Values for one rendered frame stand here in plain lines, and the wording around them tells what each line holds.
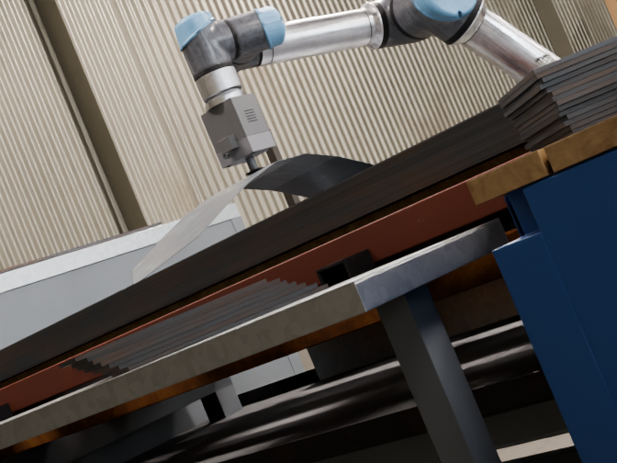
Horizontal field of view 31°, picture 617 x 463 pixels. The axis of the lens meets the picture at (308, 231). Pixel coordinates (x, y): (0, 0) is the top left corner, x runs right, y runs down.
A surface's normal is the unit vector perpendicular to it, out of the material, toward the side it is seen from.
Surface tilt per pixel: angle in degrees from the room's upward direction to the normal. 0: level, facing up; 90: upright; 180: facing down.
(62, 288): 90
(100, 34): 90
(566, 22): 90
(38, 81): 90
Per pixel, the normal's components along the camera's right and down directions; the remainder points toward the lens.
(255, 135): 0.69, -0.32
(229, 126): -0.62, 0.22
